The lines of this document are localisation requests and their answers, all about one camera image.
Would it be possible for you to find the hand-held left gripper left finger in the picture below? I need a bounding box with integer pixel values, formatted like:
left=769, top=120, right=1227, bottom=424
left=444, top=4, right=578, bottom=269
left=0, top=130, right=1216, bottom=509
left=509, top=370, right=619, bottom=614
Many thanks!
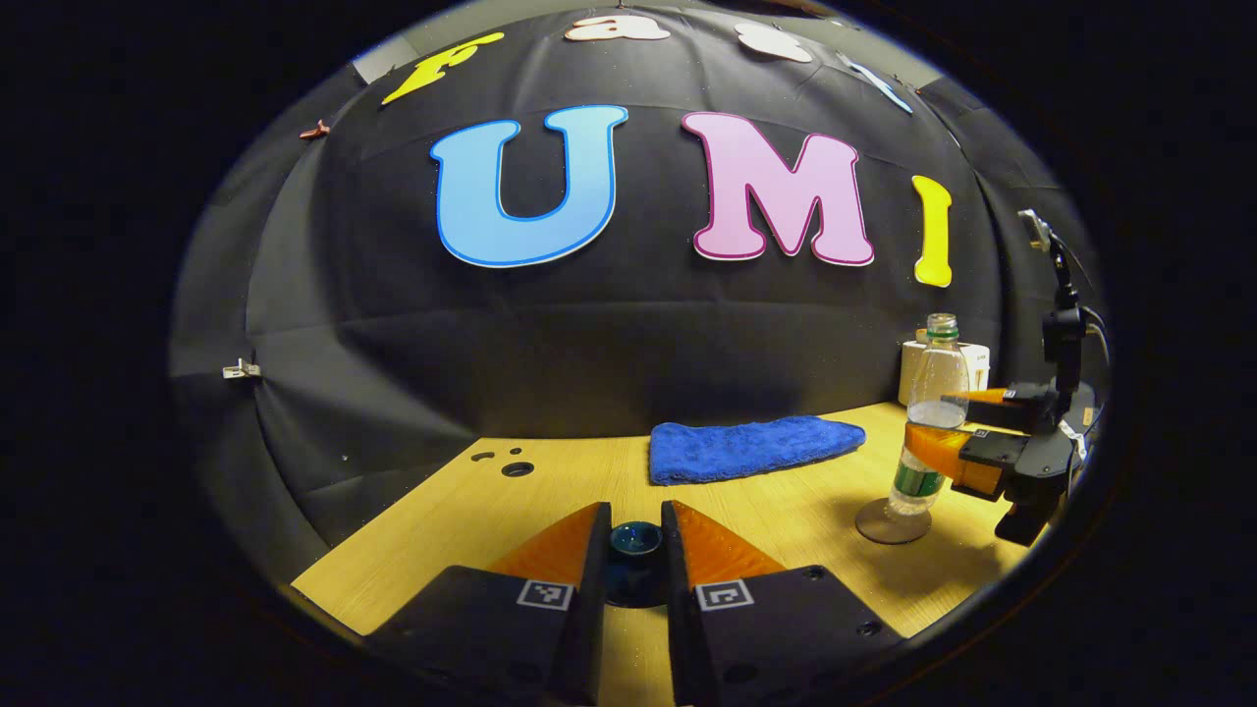
left=363, top=501, right=612, bottom=707

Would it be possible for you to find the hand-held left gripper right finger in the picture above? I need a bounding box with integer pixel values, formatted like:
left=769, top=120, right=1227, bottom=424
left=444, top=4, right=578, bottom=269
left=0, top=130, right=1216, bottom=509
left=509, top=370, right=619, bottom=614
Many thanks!
left=660, top=499, right=904, bottom=707

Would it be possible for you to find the teal teacup lid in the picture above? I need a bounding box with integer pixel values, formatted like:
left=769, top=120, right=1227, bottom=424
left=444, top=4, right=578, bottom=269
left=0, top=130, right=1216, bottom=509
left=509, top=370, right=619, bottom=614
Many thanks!
left=604, top=520, right=671, bottom=608

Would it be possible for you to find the clear plastic water bottle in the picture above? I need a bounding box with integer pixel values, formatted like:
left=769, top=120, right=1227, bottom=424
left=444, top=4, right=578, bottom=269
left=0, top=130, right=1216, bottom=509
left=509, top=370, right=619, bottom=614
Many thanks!
left=889, top=313, right=971, bottom=517

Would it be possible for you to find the round brown coaster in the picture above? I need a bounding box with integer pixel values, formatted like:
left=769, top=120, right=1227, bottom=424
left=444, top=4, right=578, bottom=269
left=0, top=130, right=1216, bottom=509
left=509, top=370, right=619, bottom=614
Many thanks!
left=855, top=498, right=932, bottom=545

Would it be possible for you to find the white toaster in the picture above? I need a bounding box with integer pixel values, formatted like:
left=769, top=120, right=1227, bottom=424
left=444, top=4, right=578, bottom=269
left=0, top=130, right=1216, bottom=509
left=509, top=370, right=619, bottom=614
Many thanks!
left=899, top=329, right=991, bottom=406

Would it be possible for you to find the blue towel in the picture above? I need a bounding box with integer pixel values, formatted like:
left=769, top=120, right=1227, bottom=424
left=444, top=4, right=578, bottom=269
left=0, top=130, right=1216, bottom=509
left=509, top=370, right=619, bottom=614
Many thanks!
left=648, top=415, right=867, bottom=487

